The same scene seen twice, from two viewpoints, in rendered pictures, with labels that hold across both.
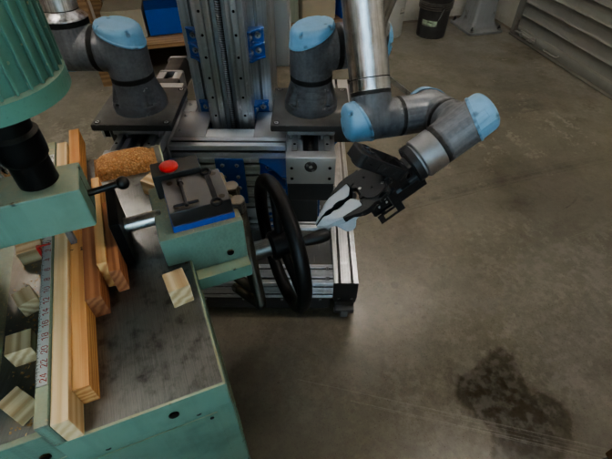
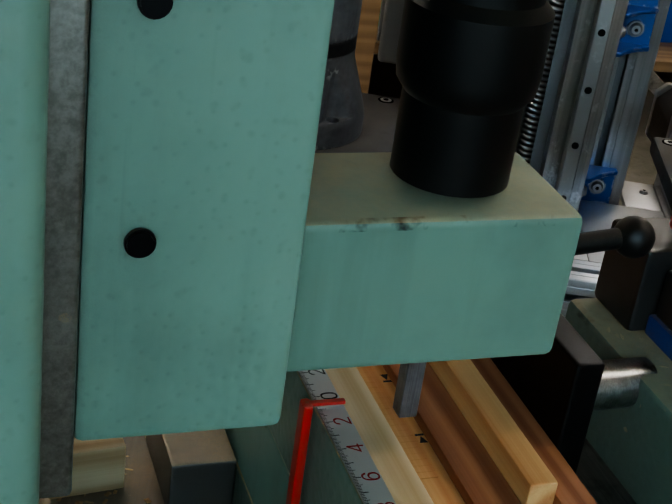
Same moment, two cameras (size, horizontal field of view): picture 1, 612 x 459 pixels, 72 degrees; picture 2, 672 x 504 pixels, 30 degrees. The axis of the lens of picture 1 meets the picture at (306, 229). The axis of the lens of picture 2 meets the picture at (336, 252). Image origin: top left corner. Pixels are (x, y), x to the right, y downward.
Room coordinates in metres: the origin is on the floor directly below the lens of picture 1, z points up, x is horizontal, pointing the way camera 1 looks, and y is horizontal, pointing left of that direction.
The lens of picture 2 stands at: (-0.04, 0.41, 1.29)
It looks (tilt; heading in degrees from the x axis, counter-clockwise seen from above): 27 degrees down; 0
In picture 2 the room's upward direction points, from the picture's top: 8 degrees clockwise
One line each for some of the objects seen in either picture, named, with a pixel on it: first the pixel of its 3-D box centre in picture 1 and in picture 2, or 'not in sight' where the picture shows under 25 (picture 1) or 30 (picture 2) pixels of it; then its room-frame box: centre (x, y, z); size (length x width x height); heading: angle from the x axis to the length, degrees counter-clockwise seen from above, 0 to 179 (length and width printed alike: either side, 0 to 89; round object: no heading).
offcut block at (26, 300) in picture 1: (27, 300); not in sight; (0.44, 0.49, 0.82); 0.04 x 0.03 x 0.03; 43
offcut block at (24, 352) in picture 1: (23, 347); not in sight; (0.35, 0.46, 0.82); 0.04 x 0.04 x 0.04; 23
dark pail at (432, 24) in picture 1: (433, 16); not in sight; (3.86, -1.10, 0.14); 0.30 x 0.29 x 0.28; 15
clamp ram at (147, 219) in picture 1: (138, 221); (582, 386); (0.50, 0.28, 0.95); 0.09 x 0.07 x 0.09; 22
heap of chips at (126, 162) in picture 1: (124, 158); not in sight; (0.73, 0.38, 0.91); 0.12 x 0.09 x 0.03; 112
